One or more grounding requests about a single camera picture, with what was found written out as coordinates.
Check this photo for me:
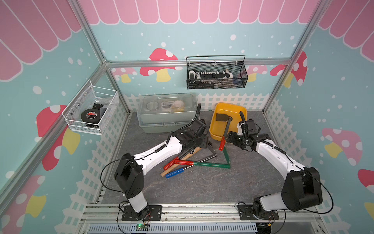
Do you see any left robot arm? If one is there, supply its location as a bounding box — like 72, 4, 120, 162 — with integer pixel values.
103, 117, 208, 220

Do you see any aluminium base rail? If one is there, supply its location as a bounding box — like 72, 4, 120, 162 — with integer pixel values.
76, 203, 328, 234

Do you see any yellow plastic storage box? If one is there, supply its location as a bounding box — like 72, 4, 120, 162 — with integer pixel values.
209, 102, 247, 141

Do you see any black tape roll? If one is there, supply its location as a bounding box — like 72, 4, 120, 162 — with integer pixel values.
81, 109, 101, 124

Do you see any chrome tool blue handle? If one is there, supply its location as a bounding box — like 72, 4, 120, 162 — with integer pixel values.
165, 154, 217, 178

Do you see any black hoe red handle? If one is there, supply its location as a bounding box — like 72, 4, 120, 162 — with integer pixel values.
216, 114, 232, 151

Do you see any black socket set holder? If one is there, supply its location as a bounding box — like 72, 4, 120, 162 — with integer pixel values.
187, 70, 233, 85

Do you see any green lidded toolbox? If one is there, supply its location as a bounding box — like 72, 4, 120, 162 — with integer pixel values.
137, 93, 198, 134

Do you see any white wire wall basket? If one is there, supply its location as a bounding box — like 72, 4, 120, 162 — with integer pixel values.
62, 81, 119, 136

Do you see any green hoe red handle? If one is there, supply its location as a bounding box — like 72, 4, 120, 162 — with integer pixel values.
175, 147, 230, 169

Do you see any green circuit board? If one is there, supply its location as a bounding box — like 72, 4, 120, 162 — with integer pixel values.
136, 223, 150, 232

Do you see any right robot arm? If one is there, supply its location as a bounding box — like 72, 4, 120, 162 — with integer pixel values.
221, 119, 325, 219

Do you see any black pick red handle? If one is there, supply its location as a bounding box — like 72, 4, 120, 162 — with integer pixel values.
163, 147, 202, 170

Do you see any wooden handle hammer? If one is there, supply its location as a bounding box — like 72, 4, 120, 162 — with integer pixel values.
160, 147, 203, 177

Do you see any black wire mesh basket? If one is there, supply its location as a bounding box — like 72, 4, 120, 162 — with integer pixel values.
186, 55, 248, 89

